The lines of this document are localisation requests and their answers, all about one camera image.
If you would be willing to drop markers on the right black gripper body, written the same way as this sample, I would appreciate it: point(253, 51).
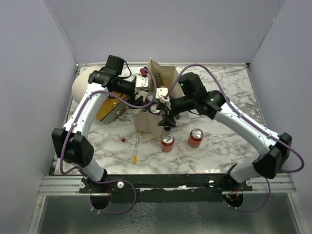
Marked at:
point(174, 107)

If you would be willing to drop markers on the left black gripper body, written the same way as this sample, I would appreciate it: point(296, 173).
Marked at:
point(141, 95)

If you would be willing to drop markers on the purple soda can front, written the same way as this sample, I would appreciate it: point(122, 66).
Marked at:
point(153, 110)

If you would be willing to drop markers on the purple soda can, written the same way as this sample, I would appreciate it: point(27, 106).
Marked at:
point(150, 97)
point(153, 110)

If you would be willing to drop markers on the clear glass bottle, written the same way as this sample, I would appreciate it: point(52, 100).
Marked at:
point(159, 81)

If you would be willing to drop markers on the cream canvas tote bag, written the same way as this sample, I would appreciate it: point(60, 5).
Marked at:
point(146, 123)

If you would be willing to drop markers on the red soda can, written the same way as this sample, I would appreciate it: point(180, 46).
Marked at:
point(195, 138)
point(167, 142)

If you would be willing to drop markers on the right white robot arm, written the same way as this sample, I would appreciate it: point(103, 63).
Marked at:
point(272, 147)

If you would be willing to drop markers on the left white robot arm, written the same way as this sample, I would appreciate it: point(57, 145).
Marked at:
point(70, 142)

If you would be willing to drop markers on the red soda can front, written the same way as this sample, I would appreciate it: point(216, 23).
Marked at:
point(167, 142)

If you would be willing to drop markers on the yellow white marker pen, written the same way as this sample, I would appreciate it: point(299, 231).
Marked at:
point(135, 151)

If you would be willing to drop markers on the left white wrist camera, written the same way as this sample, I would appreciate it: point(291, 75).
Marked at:
point(142, 83)

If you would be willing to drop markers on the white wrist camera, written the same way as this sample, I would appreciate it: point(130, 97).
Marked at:
point(161, 93)
point(142, 83)

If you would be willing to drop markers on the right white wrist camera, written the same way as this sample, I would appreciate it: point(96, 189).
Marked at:
point(161, 93)

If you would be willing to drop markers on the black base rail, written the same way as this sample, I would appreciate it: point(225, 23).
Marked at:
point(161, 188)

